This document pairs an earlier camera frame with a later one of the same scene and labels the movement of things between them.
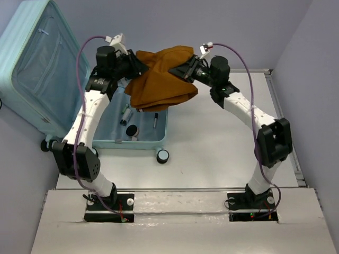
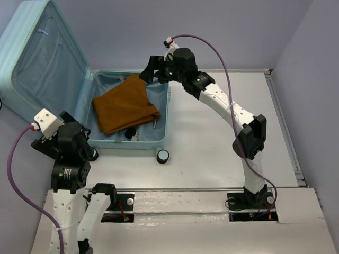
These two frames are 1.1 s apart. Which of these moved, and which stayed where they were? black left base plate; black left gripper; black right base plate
Moved: black left gripper
Stayed: black left base plate; black right base plate
